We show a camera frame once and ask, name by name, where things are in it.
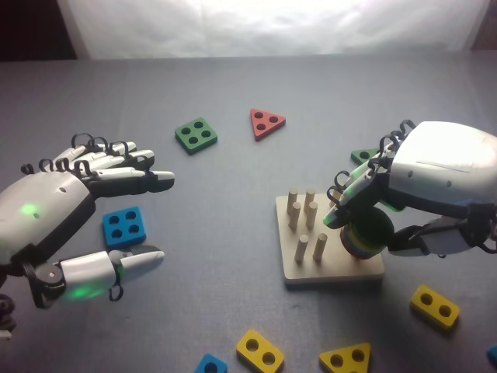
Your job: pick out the green triangle block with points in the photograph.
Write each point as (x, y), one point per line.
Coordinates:
(355, 156)

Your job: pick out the wooden peg board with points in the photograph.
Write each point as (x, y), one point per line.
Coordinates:
(330, 268)

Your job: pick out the white backdrop curtain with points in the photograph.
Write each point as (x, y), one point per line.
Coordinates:
(272, 27)

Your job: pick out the round coloured discs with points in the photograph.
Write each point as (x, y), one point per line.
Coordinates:
(361, 248)

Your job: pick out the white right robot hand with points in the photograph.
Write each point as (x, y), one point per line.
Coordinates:
(438, 167)

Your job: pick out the grey table cloth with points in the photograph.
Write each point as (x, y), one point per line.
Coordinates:
(233, 194)

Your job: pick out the yellow rectangle two-hole block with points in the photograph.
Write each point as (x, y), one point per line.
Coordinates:
(435, 305)
(260, 351)

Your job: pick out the yellow triangle three-hole block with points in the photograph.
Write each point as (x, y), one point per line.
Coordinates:
(346, 356)

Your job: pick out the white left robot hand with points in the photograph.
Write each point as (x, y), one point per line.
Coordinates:
(42, 210)

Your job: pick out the green square four-hole block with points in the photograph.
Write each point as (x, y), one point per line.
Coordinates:
(196, 133)

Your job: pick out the blue square four-hole block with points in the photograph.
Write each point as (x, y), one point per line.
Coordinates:
(124, 224)

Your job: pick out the red triangle three-hole block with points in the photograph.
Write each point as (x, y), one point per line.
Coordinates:
(265, 120)

